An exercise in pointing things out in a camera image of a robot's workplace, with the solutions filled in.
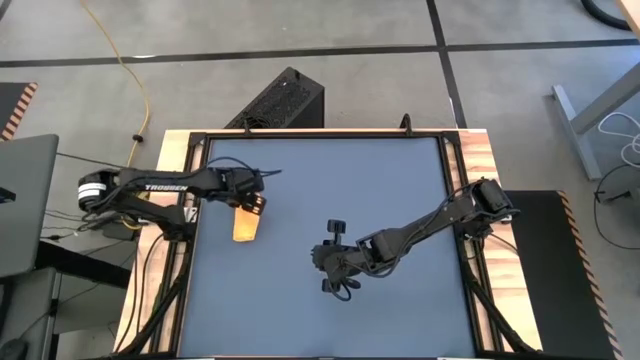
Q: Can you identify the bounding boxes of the wooden table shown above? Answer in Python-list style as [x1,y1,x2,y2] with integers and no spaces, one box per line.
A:
[113,128,544,359]

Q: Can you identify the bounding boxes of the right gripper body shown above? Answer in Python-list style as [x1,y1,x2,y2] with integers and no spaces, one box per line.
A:
[310,219,371,294]

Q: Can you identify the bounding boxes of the black hose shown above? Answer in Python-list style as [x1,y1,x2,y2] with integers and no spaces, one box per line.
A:
[579,0,632,32]

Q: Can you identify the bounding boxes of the orange towel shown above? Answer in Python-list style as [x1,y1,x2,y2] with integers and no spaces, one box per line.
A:
[232,206,261,244]

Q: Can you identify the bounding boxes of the grey cabinet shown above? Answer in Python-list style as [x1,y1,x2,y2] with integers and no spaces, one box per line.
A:
[0,267,61,360]

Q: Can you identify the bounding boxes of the wooden desk corner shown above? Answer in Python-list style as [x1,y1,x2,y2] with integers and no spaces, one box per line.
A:
[615,0,640,39]

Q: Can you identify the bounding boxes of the black floor cable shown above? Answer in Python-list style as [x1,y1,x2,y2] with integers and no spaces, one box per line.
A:
[592,163,640,251]

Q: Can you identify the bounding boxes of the white cable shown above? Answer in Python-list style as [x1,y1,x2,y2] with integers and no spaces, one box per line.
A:
[597,110,640,170]

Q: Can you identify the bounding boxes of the black table frame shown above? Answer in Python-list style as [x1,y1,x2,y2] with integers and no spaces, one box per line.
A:
[167,130,501,360]

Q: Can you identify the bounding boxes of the black hazard-striped floor mat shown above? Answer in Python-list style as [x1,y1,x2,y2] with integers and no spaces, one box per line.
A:
[502,189,624,360]
[0,82,39,142]

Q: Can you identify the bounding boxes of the black shelf board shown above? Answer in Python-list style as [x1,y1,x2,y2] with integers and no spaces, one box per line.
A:
[35,239,133,290]

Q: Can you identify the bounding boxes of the yellow floor cable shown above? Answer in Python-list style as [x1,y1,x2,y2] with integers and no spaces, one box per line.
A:
[78,0,151,231]

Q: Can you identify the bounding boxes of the grey desk leg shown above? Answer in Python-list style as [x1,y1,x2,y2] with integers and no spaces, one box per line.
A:
[551,62,640,182]

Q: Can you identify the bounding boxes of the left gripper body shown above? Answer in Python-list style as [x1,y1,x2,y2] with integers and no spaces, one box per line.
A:
[218,169,268,216]

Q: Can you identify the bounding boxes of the black computer tower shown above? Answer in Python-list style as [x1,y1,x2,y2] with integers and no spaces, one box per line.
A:
[224,66,326,130]

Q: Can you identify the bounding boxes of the grey-blue table mat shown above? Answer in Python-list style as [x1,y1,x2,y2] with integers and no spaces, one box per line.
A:
[177,137,476,357]

